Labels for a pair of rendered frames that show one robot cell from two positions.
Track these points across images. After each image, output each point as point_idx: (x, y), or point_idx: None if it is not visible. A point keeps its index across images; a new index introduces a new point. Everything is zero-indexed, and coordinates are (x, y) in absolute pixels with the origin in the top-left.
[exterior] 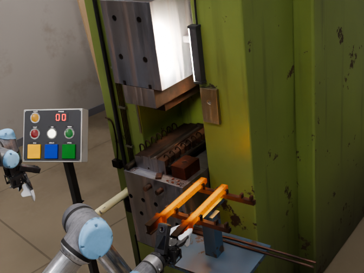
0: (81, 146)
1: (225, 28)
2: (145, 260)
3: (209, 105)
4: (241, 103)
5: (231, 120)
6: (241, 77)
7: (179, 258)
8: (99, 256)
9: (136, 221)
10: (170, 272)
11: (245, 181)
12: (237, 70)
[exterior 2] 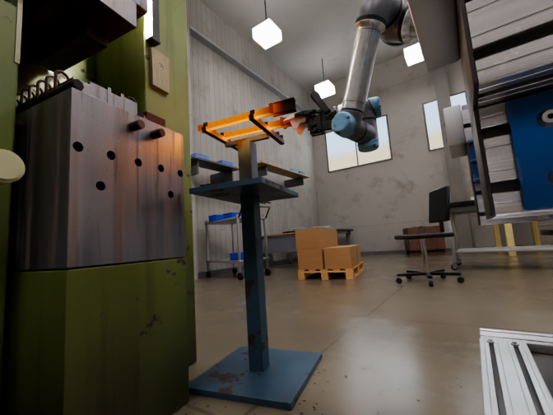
0: None
1: (174, 14)
2: (338, 110)
3: (161, 70)
4: (183, 82)
5: (175, 95)
6: (185, 61)
7: (315, 135)
8: (403, 44)
9: (78, 211)
10: (147, 304)
11: (184, 161)
12: (182, 53)
